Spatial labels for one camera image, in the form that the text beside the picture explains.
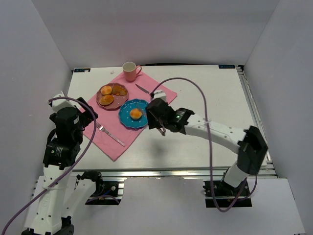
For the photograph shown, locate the round bread roll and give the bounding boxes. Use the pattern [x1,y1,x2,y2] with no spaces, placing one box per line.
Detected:
[100,86,112,95]
[130,108,142,120]

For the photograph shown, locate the metal tongs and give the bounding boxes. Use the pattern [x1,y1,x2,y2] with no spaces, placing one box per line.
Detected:
[136,104,166,136]

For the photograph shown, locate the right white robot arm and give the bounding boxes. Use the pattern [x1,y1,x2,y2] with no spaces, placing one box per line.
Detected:
[146,98,268,196]

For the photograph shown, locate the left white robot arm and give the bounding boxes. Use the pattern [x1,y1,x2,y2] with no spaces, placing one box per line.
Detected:
[22,96,98,235]

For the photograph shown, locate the dark brown flat bread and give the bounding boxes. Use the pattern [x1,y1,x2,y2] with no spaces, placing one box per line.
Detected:
[112,85,128,96]

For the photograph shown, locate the blue polka dot plate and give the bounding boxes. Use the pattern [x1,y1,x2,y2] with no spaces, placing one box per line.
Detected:
[118,99,149,129]

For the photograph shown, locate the pink cloth placemat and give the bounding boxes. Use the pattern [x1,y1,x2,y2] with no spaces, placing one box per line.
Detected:
[83,70,178,162]

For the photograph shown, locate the sesame seed bun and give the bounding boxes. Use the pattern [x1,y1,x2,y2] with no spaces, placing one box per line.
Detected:
[99,94,114,106]

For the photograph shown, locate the mauve polka dot plate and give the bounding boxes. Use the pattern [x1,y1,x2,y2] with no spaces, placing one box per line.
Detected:
[96,83,129,110]

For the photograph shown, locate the pink mug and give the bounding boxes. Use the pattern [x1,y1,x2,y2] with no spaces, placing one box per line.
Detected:
[122,62,142,82]

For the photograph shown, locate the left corner label sticker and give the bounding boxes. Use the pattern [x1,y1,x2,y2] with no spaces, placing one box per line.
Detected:
[73,68,90,73]

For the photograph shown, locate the corner label sticker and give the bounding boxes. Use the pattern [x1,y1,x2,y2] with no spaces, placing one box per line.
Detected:
[73,68,90,73]
[218,65,236,69]

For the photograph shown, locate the right corner label sticker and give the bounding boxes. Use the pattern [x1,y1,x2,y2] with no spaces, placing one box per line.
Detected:
[218,65,236,69]

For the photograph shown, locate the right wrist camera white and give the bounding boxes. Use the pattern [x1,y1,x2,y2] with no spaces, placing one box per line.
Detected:
[150,90,167,102]

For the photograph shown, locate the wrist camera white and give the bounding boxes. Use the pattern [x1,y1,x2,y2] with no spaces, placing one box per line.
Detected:
[48,99,74,113]
[150,90,167,102]

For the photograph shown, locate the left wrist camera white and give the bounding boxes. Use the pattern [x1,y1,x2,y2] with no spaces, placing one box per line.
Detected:
[48,99,74,113]

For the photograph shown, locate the fork with pink handle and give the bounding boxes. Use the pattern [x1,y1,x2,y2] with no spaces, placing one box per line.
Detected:
[96,122,125,146]

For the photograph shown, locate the knife with pink handle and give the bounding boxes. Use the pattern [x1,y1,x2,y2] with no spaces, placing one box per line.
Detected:
[135,84,152,96]

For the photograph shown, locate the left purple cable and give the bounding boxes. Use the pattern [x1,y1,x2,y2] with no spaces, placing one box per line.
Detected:
[0,97,98,235]

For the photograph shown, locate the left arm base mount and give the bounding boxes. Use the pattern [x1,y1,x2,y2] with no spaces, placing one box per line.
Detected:
[75,171,121,205]

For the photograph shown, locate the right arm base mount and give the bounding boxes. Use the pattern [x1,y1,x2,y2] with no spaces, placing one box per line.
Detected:
[202,181,252,209]

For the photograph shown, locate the aluminium table frame rail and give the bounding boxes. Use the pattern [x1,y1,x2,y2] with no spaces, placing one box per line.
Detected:
[36,64,277,183]

